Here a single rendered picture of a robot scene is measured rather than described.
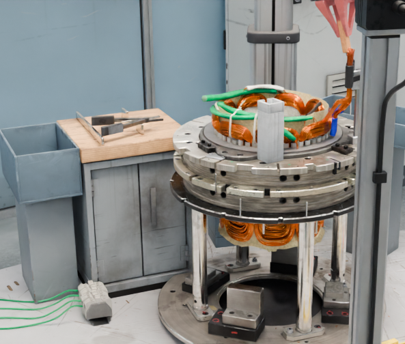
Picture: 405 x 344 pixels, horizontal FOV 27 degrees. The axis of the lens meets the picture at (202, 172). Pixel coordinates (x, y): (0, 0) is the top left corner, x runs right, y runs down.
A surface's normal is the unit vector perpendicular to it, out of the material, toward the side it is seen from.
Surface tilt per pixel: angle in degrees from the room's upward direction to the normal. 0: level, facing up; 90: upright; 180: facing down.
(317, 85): 90
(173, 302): 0
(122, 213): 90
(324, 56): 90
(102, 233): 90
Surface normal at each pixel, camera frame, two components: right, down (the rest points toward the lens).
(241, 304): -0.35, 0.33
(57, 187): 0.37, 0.31
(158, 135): -0.02, -0.94
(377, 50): 0.13, 0.33
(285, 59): -0.08, 0.34
